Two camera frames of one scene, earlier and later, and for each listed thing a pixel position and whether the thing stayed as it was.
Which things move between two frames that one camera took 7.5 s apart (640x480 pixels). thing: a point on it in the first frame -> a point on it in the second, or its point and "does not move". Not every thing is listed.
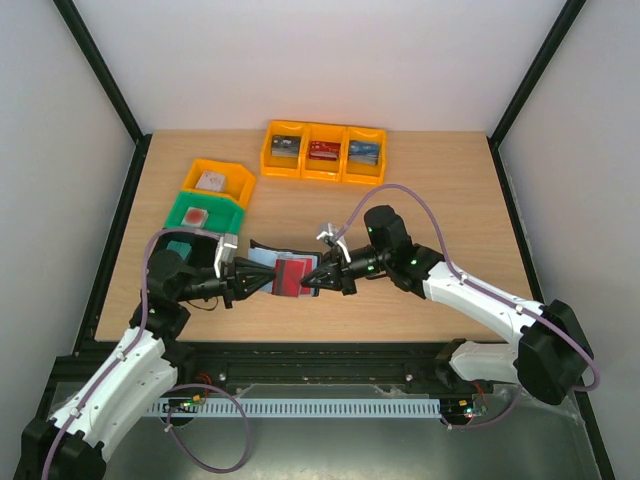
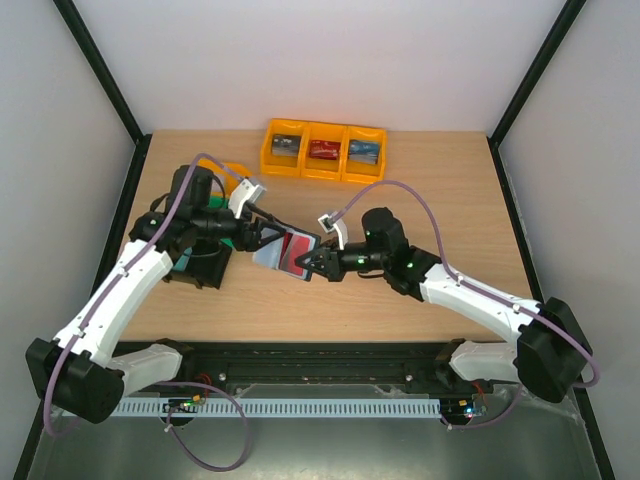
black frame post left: (105, 80) does not move
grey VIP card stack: (285, 146) does not move
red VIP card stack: (324, 150) does not move
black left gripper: (234, 280) -> (251, 243)
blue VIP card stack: (363, 152) does not move
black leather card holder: (290, 267) -> (282, 255)
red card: (288, 277) -> (297, 246)
